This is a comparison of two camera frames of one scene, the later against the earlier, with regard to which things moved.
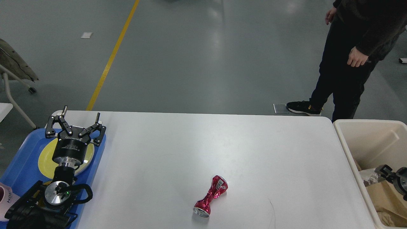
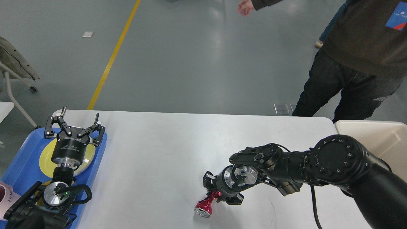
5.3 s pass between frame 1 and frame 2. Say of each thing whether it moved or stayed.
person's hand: moved
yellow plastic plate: stayed
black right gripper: moved
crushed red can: stayed
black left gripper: stayed
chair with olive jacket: stayed
